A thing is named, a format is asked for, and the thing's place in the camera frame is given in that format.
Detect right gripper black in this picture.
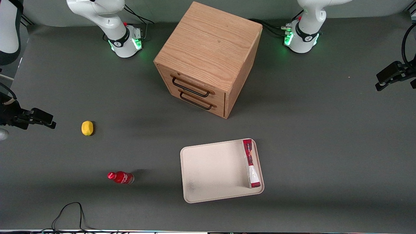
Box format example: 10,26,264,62
0,93,57,130

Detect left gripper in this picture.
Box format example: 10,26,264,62
375,60,416,92

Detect red cookie box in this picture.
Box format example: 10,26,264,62
242,139,261,189

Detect beige plastic tray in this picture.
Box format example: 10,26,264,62
180,138,265,203

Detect yellow lemon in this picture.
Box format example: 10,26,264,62
81,121,94,136

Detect red soda bottle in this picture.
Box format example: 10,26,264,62
107,171,135,185

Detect wooden drawer front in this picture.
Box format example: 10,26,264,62
161,80,225,118
158,65,226,105

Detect wooden two-drawer cabinet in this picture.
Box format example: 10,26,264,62
153,1,263,119

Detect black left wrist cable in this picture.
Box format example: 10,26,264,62
402,23,416,70

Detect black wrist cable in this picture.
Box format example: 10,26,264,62
0,83,17,100
402,23,416,70

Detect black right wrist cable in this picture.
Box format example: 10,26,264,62
0,83,17,100

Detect black looped table-edge cable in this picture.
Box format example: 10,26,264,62
51,202,98,233

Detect black left arm base cables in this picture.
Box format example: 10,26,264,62
249,9,305,38

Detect black arm base cables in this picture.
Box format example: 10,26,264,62
123,4,155,42
249,9,305,38

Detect black right arm base cables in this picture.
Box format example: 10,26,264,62
123,4,155,42

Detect black metal drawer handle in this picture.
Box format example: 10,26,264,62
171,77,211,98
179,91,213,110

